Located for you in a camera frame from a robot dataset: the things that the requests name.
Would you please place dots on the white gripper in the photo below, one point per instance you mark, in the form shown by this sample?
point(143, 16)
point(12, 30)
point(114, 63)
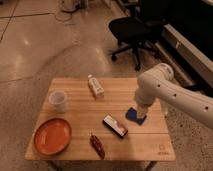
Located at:
point(142, 110)

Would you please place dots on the blue sponge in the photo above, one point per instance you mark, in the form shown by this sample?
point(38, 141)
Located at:
point(131, 115)

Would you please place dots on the red chili pepper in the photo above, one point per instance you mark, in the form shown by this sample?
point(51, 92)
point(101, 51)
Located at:
point(97, 146)

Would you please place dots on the clear plastic cup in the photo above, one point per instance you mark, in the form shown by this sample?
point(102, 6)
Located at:
point(57, 99)

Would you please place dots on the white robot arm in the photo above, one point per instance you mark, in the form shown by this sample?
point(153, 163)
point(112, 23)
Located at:
point(156, 83)

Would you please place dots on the white plastic bottle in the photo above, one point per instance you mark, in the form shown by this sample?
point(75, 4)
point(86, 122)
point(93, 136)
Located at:
point(95, 86)

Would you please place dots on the wooden table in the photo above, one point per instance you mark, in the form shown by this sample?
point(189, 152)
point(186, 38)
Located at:
point(147, 142)

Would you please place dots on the black office chair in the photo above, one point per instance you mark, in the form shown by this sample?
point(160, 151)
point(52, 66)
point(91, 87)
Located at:
point(145, 23)

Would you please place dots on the orange ceramic bowl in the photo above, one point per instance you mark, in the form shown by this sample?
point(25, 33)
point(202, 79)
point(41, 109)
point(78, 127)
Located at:
point(53, 136)

